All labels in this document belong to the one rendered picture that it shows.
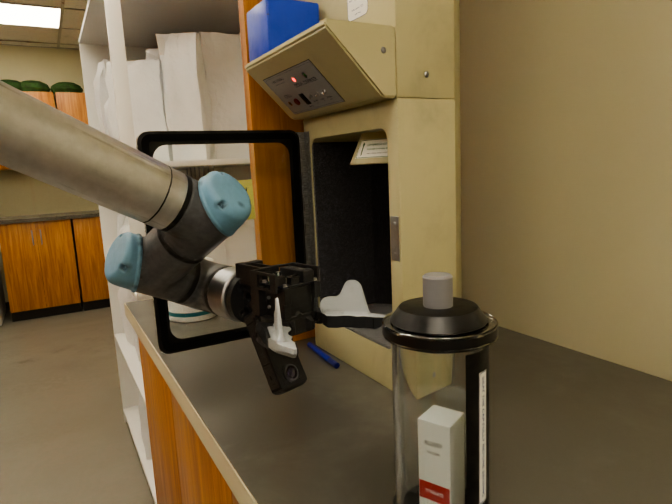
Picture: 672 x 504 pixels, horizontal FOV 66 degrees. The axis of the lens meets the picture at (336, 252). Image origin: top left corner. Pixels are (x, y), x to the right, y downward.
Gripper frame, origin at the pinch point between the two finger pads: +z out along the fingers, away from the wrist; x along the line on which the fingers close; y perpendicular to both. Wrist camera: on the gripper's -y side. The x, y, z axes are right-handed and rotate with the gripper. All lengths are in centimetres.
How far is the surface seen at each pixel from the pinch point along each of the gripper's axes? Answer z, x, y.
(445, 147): -7.7, 30.3, 22.1
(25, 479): -213, 5, -113
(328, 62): -17.7, 15.1, 34.8
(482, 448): 16.7, 0.3, -6.7
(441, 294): 13.0, -0.8, 7.6
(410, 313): 11.5, -3.5, 6.1
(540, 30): -9, 66, 45
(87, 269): -499, 132, -70
